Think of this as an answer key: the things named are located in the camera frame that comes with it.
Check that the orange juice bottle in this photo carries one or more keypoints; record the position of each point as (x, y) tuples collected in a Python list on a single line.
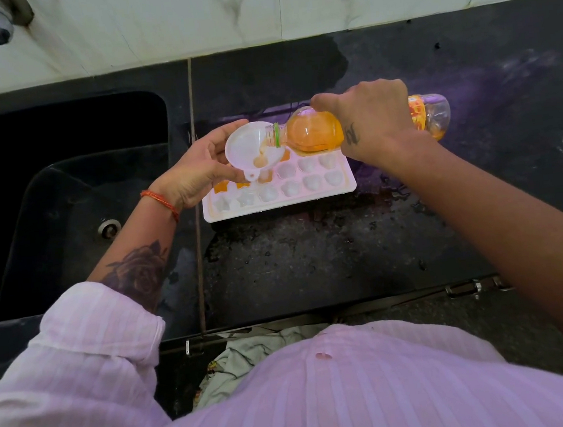
[(313, 133)]

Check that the black sink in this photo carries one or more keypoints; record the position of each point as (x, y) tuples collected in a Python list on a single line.
[(61, 192)]

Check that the person's right forearm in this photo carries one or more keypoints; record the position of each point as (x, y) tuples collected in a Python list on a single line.
[(516, 233)]

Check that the pink striped shirt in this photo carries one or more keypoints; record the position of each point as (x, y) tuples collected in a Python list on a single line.
[(304, 402)]

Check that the person's right hand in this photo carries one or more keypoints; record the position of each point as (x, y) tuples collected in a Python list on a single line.
[(376, 117)]

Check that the white plastic funnel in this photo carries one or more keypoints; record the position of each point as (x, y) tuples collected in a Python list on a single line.
[(245, 145)]

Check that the metal sink drain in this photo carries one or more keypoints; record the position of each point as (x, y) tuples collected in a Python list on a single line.
[(109, 228)]

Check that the person's left hand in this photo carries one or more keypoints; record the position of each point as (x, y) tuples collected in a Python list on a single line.
[(193, 174)]

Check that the white ice cube tray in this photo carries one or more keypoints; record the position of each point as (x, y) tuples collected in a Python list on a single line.
[(309, 193)]

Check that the person's left forearm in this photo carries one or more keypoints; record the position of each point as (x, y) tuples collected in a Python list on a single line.
[(137, 264)]

